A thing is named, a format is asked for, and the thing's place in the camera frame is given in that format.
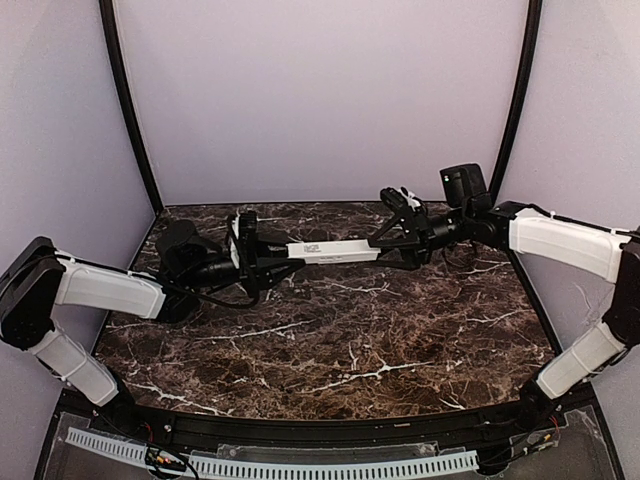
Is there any white remote control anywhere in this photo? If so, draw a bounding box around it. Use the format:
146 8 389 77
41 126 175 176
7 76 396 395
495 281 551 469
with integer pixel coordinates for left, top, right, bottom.
286 239 381 265

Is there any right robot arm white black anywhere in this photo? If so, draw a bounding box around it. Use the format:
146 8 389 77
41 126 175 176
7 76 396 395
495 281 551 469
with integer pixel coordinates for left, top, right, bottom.
368 163 639 400

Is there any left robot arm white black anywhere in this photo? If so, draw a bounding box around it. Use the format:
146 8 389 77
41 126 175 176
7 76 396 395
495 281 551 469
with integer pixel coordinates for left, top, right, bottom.
1 214 308 410

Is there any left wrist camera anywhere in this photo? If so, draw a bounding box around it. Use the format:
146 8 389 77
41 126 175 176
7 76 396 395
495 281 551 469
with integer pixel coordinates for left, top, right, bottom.
227 211 258 269

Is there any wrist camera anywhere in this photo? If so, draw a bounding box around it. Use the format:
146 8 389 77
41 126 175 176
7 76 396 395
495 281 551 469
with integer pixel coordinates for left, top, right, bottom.
380 186 427 214
227 211 258 269

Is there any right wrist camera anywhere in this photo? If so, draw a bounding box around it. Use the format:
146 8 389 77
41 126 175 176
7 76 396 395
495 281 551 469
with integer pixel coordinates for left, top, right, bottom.
380 186 427 214

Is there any white slotted cable duct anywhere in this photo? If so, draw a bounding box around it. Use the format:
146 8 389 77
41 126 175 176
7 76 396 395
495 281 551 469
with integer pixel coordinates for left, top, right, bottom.
65 427 479 479

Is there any right black frame post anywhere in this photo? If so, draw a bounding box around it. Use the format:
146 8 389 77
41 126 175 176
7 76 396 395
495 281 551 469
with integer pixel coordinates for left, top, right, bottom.
489 0 543 203

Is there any black frame post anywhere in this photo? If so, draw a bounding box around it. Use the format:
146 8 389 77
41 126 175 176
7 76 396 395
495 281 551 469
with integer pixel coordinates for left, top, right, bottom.
489 0 543 203
98 0 164 215

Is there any left black frame post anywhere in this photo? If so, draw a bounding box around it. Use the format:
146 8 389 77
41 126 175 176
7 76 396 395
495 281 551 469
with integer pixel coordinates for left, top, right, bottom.
98 0 164 215

